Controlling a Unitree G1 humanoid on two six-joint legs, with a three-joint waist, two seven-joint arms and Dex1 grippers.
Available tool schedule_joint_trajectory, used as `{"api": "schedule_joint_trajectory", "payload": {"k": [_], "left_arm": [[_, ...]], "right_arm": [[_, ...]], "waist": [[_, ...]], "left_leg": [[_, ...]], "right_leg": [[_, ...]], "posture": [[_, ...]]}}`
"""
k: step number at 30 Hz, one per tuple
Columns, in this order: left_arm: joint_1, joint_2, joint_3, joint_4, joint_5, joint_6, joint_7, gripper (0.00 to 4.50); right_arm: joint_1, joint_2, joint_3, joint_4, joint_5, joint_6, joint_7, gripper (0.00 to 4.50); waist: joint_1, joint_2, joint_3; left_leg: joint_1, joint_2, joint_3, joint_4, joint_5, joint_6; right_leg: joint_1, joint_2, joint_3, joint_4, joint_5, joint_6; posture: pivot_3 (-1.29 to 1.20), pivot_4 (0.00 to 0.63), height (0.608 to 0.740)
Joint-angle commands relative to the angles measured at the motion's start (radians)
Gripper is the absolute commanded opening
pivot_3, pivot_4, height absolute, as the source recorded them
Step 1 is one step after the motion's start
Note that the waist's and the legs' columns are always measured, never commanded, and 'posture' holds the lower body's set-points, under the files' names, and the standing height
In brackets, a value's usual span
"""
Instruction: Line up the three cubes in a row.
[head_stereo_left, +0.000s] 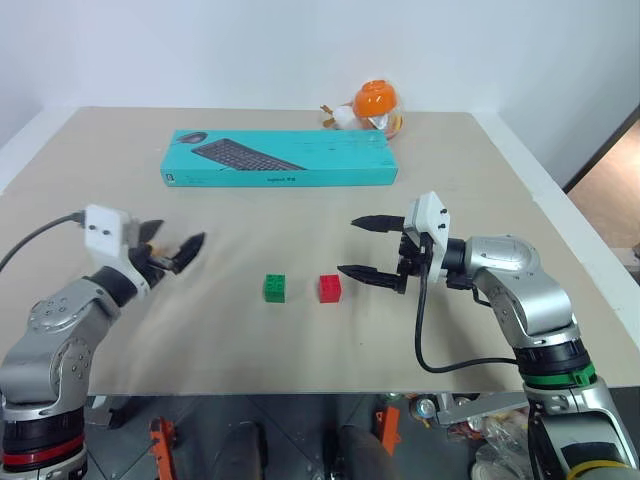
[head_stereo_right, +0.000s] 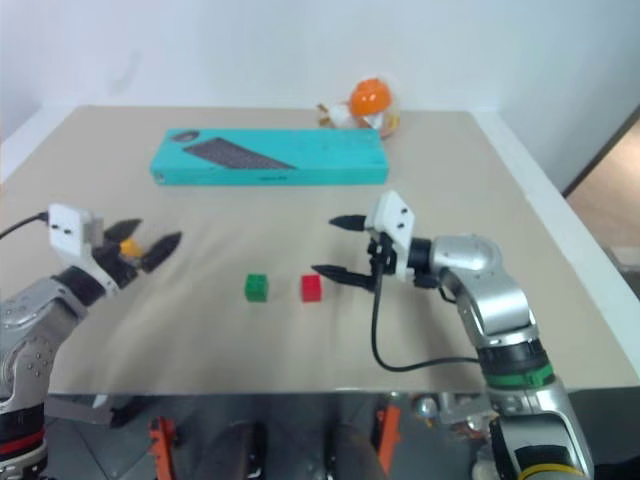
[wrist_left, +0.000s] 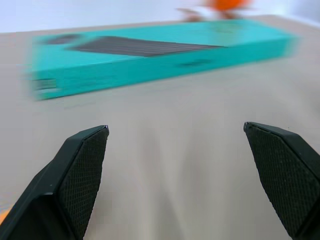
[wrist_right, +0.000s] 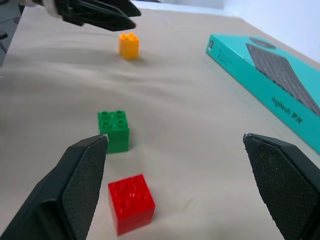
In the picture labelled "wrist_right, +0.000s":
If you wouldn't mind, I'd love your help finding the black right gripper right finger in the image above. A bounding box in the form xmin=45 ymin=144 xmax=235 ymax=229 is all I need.
xmin=242 ymin=132 xmax=320 ymax=240

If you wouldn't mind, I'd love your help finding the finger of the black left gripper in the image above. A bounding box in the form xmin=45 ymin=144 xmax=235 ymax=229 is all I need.
xmin=73 ymin=0 xmax=142 ymax=19
xmin=61 ymin=6 xmax=137 ymax=32

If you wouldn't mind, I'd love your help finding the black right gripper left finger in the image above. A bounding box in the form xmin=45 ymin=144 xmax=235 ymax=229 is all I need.
xmin=0 ymin=133 xmax=109 ymax=240

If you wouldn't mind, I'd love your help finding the orange toy brick cube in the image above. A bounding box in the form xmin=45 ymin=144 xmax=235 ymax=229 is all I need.
xmin=118 ymin=30 xmax=140 ymax=61

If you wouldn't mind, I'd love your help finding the red toy brick cube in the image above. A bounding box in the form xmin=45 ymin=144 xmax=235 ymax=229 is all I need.
xmin=107 ymin=173 xmax=156 ymax=237

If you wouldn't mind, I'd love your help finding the green toy brick cube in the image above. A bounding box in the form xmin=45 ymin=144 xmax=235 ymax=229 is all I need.
xmin=97 ymin=109 xmax=131 ymax=154

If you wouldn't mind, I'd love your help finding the teal keyboard box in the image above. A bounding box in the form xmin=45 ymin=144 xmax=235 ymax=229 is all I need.
xmin=205 ymin=33 xmax=320 ymax=155

